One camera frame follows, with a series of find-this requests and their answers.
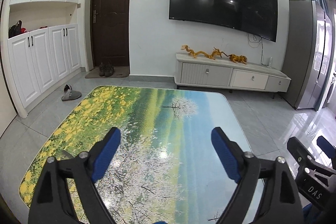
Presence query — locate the blue gloved hand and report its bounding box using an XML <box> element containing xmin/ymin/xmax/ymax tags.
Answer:
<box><xmin>302</xmin><ymin>203</ymin><xmax>336</xmax><ymax>224</ymax></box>

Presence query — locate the white power strip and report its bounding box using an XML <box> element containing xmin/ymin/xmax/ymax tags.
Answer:
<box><xmin>268</xmin><ymin>57</ymin><xmax>273</xmax><ymax>67</ymax></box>

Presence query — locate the grey slipper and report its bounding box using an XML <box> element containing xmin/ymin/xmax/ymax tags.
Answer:
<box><xmin>61</xmin><ymin>84</ymin><xmax>81</xmax><ymax>101</ymax></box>

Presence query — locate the grey refrigerator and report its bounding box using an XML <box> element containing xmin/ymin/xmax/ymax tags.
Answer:
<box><xmin>282</xmin><ymin>0</ymin><xmax>333</xmax><ymax>110</ymax></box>

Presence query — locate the golden tiger figurine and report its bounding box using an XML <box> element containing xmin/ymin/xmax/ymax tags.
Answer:
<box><xmin>228</xmin><ymin>54</ymin><xmax>247</xmax><ymax>64</ymax></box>

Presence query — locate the white grey tv cabinet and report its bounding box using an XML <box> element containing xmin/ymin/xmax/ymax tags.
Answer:
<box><xmin>174</xmin><ymin>53</ymin><xmax>291</xmax><ymax>93</ymax></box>

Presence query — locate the white lower cabinet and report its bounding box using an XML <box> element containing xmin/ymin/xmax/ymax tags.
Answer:
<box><xmin>7</xmin><ymin>24</ymin><xmax>81</xmax><ymax>108</ymax></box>

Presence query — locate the brown shoes pair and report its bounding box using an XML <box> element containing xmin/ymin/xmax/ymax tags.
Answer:
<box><xmin>99</xmin><ymin>63</ymin><xmax>114</xmax><ymax>77</ymax></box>

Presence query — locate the golden dragon figurine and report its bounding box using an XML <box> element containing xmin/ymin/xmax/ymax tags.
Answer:
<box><xmin>181</xmin><ymin>45</ymin><xmax>224</xmax><ymax>60</ymax></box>

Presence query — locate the brown door mat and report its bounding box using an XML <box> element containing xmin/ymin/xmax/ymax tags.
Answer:
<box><xmin>85</xmin><ymin>67</ymin><xmax>130</xmax><ymax>79</ymax></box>

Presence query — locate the black bag on shelf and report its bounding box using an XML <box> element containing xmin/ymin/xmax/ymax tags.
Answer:
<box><xmin>9</xmin><ymin>20</ymin><xmax>24</xmax><ymax>38</ymax></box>

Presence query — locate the dark brown entrance door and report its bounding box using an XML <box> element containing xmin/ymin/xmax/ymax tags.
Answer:
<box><xmin>91</xmin><ymin>0</ymin><xmax>130</xmax><ymax>67</ymax></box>

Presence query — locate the black tv cable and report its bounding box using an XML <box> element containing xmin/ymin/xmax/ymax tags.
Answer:
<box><xmin>247</xmin><ymin>32</ymin><xmax>264</xmax><ymax>65</ymax></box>

